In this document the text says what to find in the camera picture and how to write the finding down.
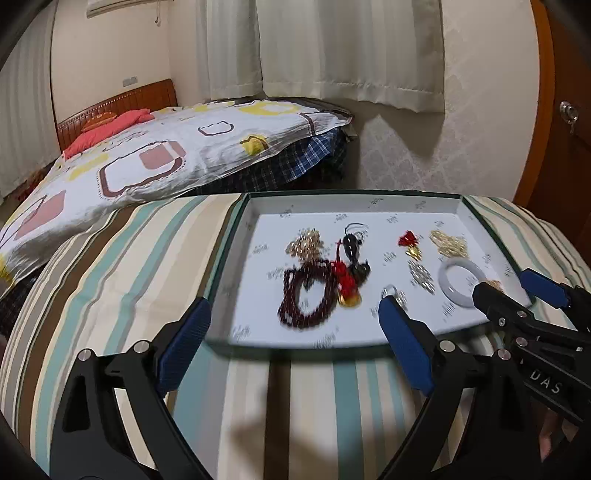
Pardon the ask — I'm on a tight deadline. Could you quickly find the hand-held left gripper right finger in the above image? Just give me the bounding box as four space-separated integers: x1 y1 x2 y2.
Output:
376 295 543 480

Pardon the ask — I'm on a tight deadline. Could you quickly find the large red tassel gold charm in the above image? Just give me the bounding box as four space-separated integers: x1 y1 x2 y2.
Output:
330 258 363 308

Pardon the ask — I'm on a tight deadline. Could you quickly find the white patterned quilt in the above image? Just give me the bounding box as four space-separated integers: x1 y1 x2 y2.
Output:
0 99 354 287

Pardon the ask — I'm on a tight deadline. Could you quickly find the orange cushion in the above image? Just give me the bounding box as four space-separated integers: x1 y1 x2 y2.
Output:
82 113 117 134

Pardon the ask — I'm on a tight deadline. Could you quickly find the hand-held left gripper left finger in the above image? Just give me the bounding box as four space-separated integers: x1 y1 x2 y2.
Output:
48 296 213 480

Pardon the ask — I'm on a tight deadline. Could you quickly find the long pleated white curtain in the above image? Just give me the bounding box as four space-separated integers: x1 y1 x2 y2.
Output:
0 18 63 197

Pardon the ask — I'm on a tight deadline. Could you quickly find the small silver ring charm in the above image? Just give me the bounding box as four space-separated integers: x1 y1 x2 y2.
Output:
381 284 407 308

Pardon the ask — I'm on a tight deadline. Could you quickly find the metal door lock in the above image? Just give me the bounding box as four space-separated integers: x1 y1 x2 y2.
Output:
560 100 580 134

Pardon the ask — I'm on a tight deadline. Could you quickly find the blue plaid cloth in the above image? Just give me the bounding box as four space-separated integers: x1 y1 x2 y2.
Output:
185 129 356 199

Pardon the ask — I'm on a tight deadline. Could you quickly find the dark red bead bracelet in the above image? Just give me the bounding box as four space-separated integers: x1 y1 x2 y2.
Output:
276 263 338 329

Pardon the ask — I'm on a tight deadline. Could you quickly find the sheer white curtain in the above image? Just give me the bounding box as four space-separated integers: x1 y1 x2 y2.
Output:
196 0 264 104

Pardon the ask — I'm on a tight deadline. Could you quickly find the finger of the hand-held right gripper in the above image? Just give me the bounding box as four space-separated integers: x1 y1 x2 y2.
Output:
519 269 591 330
472 281 591 352

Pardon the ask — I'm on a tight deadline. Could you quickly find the wooden headboard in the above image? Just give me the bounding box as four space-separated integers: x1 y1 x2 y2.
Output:
54 78 180 153

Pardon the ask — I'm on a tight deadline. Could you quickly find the person's right hand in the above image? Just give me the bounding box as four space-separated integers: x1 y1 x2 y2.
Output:
538 408 580 467

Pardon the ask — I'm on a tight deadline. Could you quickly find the black cord pendant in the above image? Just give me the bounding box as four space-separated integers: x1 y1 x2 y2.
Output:
335 223 372 282

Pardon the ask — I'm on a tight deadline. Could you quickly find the wooden door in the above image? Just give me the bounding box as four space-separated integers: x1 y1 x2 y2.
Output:
512 0 591 241

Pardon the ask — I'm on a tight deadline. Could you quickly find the beige window curtain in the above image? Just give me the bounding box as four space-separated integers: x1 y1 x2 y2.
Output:
256 0 446 114

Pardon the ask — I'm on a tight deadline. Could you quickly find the striped blanket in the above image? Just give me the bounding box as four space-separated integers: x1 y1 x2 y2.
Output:
0 191 591 480

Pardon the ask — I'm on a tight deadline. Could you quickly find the white air conditioner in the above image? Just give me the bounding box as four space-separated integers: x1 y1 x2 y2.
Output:
88 0 160 18

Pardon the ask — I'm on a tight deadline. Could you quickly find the gold brooch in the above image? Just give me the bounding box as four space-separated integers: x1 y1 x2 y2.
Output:
284 227 329 264

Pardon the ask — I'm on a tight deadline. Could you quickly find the silver brooch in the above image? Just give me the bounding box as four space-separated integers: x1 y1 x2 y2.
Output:
409 261 435 292

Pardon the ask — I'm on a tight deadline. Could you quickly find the white jade bangle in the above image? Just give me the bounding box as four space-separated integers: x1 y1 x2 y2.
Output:
438 258 488 308

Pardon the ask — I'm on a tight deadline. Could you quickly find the red pillow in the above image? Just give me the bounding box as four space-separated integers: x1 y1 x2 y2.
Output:
62 108 155 161

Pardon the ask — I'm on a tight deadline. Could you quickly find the white shallow tray box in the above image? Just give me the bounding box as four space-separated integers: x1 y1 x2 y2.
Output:
203 191 539 358

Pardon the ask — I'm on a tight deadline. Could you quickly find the small red tassel gold charm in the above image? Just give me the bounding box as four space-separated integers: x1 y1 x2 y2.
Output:
399 230 423 260

